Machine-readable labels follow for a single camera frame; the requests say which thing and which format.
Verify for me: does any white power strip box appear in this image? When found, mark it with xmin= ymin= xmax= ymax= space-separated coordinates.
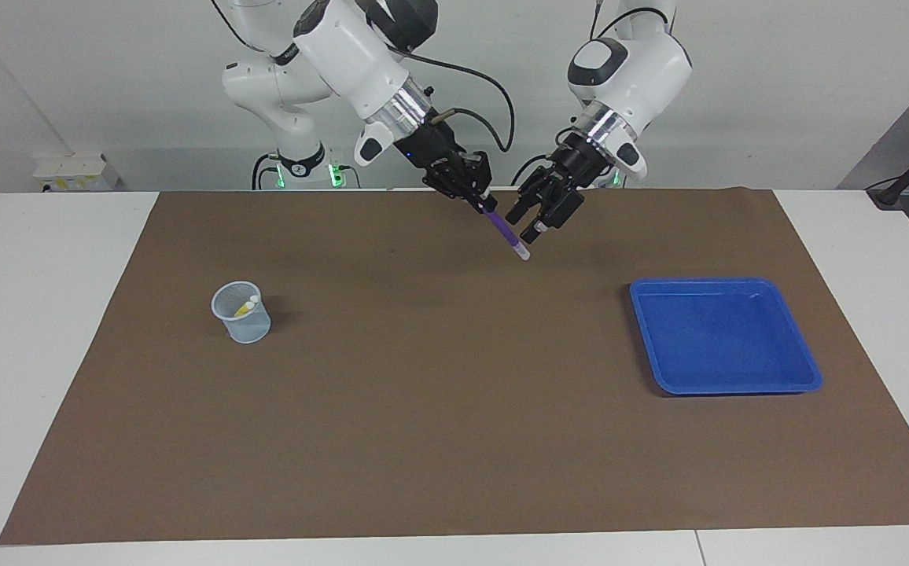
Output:
xmin=34 ymin=153 xmax=121 ymax=192

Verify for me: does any brown table mat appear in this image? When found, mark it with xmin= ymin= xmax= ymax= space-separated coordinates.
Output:
xmin=0 ymin=189 xmax=909 ymax=546

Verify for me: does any purple marker pen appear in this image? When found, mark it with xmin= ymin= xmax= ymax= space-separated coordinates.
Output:
xmin=482 ymin=206 xmax=532 ymax=261

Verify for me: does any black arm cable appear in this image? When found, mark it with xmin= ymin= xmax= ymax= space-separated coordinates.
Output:
xmin=590 ymin=0 xmax=664 ymax=40
xmin=211 ymin=0 xmax=516 ymax=154

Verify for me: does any blue plastic tray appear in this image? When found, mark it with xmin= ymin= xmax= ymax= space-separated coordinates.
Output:
xmin=629 ymin=277 xmax=823 ymax=395

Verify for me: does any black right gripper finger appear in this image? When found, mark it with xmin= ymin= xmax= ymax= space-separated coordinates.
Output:
xmin=462 ymin=151 xmax=500 ymax=211
xmin=425 ymin=161 xmax=495 ymax=215

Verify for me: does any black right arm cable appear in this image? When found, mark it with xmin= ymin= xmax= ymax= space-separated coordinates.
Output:
xmin=211 ymin=0 xmax=516 ymax=154

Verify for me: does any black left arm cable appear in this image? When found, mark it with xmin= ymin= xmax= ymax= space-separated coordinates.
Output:
xmin=590 ymin=0 xmax=664 ymax=40

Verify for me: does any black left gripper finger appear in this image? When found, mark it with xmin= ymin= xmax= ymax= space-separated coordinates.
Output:
xmin=521 ymin=187 xmax=586 ymax=244
xmin=506 ymin=167 xmax=558 ymax=225

